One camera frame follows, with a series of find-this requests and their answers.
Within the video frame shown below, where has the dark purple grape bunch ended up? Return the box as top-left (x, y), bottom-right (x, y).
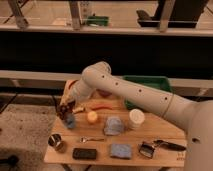
top-left (57, 105), bottom-right (69, 120)

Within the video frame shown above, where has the red bowl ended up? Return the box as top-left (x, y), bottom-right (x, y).
top-left (68, 80), bottom-right (78, 89)

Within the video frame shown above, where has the white paper cup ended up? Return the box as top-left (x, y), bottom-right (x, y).
top-left (128, 109), bottom-right (145, 130)

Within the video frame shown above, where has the blue plastic cup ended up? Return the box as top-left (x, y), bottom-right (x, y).
top-left (65, 114), bottom-right (75, 129)

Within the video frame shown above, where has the red chili pepper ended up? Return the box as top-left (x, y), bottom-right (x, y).
top-left (91, 105), bottom-right (112, 110)

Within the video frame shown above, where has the black rectangular sponge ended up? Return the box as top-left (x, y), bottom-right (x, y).
top-left (72, 148), bottom-right (97, 160)

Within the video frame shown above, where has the crumpled blue cloth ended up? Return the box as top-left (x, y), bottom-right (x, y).
top-left (104, 116), bottom-right (124, 136)

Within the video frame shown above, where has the black handled peeler tool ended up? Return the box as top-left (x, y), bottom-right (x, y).
top-left (138, 139), bottom-right (186, 159)

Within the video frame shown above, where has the purple plate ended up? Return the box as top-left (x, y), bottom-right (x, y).
top-left (97, 89), bottom-right (111, 98)

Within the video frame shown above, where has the folded blue cloth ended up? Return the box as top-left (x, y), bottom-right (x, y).
top-left (110, 144), bottom-right (132, 159)

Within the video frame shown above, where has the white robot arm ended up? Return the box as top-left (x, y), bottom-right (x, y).
top-left (61, 61), bottom-right (213, 171)

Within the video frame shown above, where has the yellow round fruit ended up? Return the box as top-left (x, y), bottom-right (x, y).
top-left (87, 111), bottom-right (98, 124)

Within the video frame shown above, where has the metal cup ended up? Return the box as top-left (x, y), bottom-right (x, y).
top-left (48, 134), bottom-right (63, 151)

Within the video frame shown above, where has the metal spoon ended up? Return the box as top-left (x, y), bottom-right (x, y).
top-left (80, 137), bottom-right (105, 143)

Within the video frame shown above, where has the green box on shelf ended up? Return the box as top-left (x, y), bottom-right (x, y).
top-left (86, 16), bottom-right (109, 26)

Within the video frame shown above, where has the green plastic tray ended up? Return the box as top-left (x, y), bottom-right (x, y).
top-left (123, 75), bottom-right (172, 113)

